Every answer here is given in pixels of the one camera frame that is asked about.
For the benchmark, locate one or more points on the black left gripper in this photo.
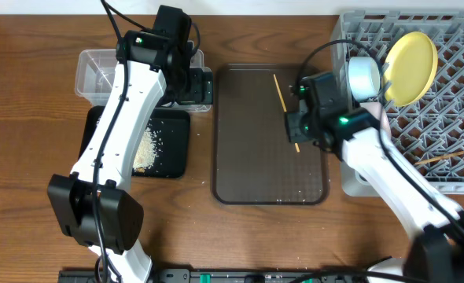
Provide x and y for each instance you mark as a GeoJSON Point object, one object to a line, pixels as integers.
{"type": "Point", "coordinates": [202, 87]}

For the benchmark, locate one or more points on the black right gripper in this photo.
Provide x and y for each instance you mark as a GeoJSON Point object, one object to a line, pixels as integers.
{"type": "Point", "coordinates": [292, 126]}

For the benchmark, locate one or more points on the pink bowl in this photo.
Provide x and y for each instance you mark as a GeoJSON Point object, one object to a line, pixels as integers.
{"type": "Point", "coordinates": [377, 110]}

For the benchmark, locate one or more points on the light blue bowl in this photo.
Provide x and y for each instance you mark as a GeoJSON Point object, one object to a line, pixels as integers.
{"type": "Point", "coordinates": [363, 77]}

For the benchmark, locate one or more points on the yellow plate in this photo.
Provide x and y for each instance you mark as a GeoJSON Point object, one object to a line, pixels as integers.
{"type": "Point", "coordinates": [411, 68]}

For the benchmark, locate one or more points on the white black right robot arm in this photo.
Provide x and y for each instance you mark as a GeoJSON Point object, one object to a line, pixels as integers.
{"type": "Point", "coordinates": [433, 222]}

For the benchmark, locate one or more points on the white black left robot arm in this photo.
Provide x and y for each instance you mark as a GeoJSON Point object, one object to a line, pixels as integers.
{"type": "Point", "coordinates": [92, 204]}

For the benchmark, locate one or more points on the grey dishwasher rack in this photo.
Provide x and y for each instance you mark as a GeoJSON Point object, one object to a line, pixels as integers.
{"type": "Point", "coordinates": [434, 125]}

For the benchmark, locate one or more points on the dark brown serving tray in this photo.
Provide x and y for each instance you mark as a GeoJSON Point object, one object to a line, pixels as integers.
{"type": "Point", "coordinates": [254, 163]}

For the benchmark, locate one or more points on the black plastic tray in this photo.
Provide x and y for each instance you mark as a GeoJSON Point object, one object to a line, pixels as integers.
{"type": "Point", "coordinates": [173, 127]}

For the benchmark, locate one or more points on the rice and nut scraps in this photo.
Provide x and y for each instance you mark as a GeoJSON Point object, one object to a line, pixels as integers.
{"type": "Point", "coordinates": [150, 148]}

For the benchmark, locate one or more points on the clear plastic bin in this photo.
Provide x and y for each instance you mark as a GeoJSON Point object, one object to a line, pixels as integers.
{"type": "Point", "coordinates": [95, 75]}

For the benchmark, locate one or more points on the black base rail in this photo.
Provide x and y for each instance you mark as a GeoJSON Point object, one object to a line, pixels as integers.
{"type": "Point", "coordinates": [329, 276]}

